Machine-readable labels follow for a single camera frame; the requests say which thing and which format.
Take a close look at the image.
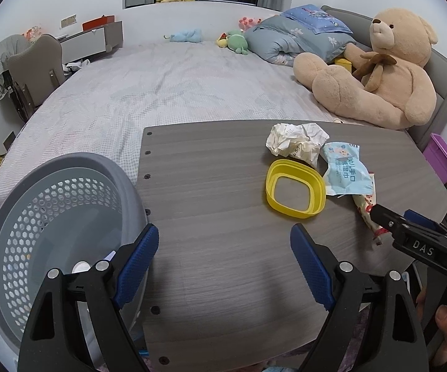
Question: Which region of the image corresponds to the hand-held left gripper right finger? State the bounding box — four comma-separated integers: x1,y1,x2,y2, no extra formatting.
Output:
290,224,429,372

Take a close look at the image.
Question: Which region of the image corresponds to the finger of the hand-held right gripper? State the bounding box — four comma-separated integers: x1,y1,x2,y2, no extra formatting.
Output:
371,204,447,272
405,209,447,239

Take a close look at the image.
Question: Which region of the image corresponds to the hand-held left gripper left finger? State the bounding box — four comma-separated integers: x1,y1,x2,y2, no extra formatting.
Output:
17,224,159,372

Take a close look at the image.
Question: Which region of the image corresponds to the red and white snack wrapper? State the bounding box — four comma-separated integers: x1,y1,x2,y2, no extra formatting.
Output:
353,172,391,246

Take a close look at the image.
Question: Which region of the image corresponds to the grey perforated plastic basket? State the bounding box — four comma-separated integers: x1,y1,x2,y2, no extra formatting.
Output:
0,152,150,369

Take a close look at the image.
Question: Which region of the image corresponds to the purple plastic box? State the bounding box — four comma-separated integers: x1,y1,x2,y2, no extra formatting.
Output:
425,133,447,184

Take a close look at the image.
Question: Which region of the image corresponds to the light blue wet wipes packet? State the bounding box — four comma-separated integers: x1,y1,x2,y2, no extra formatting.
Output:
320,142,375,196

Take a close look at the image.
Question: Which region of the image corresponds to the crumpled white paper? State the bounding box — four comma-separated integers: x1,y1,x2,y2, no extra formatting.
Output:
266,123,330,169

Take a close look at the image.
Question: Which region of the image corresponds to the large tan teddy bear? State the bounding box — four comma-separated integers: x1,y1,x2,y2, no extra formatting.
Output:
293,7,439,129

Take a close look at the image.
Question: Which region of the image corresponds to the bed with grey sheet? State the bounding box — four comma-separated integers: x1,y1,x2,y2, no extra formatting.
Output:
0,41,414,206

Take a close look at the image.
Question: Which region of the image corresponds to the blue-grey folded quilt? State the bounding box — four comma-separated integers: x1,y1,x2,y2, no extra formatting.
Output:
244,15,358,66

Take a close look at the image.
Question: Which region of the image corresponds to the beige chair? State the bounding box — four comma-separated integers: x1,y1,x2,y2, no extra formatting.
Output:
7,34,67,122

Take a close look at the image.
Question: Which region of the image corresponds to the white and grey desk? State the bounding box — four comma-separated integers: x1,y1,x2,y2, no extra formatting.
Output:
58,21,124,63

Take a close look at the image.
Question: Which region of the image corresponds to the blue printed pillow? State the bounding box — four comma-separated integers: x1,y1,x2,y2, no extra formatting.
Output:
280,5,353,35

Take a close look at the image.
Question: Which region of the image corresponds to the light blue plush toy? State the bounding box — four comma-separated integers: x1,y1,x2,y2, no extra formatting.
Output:
164,28,203,43

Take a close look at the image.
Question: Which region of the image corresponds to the green plush toy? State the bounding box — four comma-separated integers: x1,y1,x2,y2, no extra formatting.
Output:
216,30,249,55

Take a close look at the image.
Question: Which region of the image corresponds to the red box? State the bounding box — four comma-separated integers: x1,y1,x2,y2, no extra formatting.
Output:
82,15,114,31

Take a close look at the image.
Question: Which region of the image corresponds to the grey cloth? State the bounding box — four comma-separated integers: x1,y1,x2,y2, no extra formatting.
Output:
0,35,34,100

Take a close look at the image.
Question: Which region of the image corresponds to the pink plush toy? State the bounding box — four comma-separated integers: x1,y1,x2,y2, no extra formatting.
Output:
239,16,265,29

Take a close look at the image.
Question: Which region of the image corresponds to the yellow plastic ring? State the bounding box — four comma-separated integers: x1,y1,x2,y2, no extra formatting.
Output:
265,159,327,219

